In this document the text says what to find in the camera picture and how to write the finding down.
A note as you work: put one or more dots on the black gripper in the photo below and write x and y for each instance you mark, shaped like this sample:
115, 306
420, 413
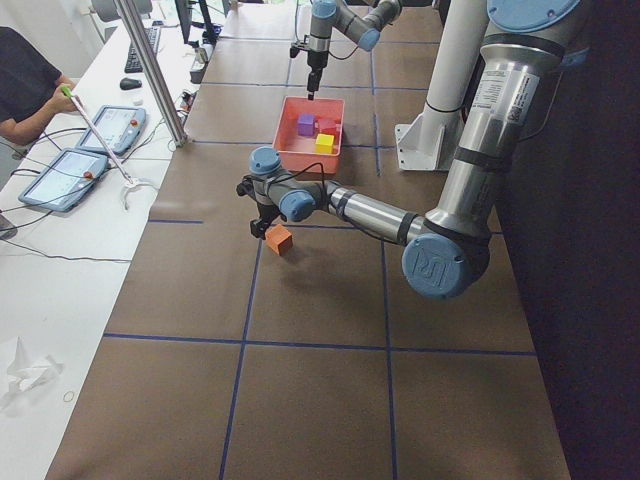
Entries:
266, 212
315, 61

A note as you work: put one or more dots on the orange foam block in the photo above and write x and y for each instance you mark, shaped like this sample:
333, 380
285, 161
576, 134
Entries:
279, 239

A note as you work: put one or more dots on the purple foam block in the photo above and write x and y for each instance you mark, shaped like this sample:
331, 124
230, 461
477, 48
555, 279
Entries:
306, 125

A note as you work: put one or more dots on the pink foam block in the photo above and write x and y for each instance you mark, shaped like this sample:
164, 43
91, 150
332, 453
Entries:
328, 126

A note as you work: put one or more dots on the yellow foam block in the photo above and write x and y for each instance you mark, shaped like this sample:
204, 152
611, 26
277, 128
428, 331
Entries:
324, 144

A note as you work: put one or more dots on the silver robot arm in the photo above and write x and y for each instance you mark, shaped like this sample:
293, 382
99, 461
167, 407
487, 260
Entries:
330, 15
491, 59

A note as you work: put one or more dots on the pink plastic bin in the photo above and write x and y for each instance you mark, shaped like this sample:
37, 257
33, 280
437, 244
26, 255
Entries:
297, 152

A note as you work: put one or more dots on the pink grabber stick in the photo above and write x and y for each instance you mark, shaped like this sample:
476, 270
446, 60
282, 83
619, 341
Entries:
100, 135

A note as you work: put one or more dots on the upper teach pendant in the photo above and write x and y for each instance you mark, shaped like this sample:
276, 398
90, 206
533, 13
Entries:
120, 126

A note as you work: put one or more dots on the teach pendant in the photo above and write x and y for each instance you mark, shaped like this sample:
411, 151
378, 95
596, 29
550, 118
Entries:
65, 181
120, 126

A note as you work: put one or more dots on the black computer mouse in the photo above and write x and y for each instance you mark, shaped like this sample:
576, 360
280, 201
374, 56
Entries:
127, 84

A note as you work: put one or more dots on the white side table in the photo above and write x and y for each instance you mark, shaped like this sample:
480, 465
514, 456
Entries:
62, 271

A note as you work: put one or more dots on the lower teach pendant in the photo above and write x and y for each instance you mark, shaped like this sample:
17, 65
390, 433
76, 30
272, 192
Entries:
65, 181

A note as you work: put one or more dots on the person in black shirt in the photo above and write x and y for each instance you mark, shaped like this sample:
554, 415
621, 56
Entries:
31, 90

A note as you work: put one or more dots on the crumpled white tissue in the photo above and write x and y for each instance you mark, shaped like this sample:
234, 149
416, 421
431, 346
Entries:
21, 374

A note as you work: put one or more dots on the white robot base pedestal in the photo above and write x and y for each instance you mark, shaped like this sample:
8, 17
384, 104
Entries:
430, 141

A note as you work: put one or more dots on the aluminium frame post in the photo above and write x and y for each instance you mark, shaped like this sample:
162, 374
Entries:
130, 16

